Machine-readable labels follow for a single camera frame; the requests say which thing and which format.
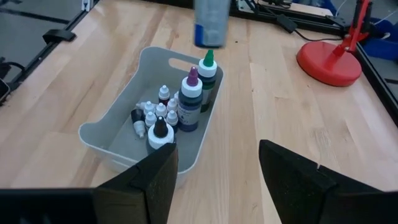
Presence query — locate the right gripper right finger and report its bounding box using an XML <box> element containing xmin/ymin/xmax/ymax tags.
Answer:
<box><xmin>259</xmin><ymin>139</ymin><xmax>382</xmax><ymax>224</ymax></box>

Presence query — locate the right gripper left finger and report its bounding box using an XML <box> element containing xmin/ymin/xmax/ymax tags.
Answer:
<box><xmin>93</xmin><ymin>142</ymin><xmax>180</xmax><ymax>224</ymax></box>

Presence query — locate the grey plastic bin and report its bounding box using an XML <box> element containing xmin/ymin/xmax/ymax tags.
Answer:
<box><xmin>78</xmin><ymin>45</ymin><xmax>224</xmax><ymax>189</ymax></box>

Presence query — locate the black food coloring bottle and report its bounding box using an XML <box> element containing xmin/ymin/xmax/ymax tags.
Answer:
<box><xmin>146</xmin><ymin>116</ymin><xmax>175</xmax><ymax>155</ymax></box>

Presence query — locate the purple food coloring bottle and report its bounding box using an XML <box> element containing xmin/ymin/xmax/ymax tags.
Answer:
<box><xmin>177</xmin><ymin>66</ymin><xmax>203</xmax><ymax>133</ymax></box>

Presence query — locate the green food coloring bottle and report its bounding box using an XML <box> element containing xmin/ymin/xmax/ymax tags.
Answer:
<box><xmin>198</xmin><ymin>49</ymin><xmax>218</xmax><ymax>113</ymax></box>

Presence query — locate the blue food coloring bottle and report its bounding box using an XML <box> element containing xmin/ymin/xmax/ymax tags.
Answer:
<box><xmin>193</xmin><ymin>0</ymin><xmax>231</xmax><ymax>49</ymax></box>

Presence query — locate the red desk lamp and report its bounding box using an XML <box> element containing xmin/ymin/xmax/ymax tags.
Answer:
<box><xmin>296</xmin><ymin>0</ymin><xmax>374</xmax><ymax>88</ymax></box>

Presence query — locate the blue storage bin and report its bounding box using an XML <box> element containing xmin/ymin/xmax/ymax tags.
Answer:
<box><xmin>362</xmin><ymin>17</ymin><xmax>398</xmax><ymax>60</ymax></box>

